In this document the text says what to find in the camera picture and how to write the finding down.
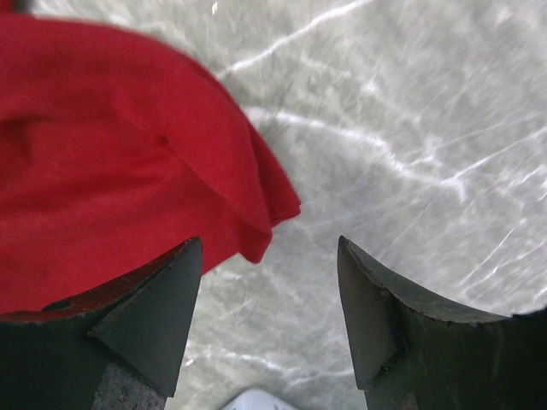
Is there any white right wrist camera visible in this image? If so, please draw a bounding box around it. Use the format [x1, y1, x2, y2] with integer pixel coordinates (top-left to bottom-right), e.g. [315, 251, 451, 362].
[221, 388, 297, 410]

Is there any red t shirt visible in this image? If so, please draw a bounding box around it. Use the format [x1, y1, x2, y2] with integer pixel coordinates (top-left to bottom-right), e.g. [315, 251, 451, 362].
[1, 7, 301, 313]

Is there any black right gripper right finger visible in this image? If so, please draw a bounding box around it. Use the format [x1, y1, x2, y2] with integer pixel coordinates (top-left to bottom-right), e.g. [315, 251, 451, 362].
[337, 237, 546, 410]

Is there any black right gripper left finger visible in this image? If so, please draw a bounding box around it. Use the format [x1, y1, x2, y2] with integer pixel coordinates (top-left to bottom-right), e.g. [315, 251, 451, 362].
[1, 237, 203, 409]

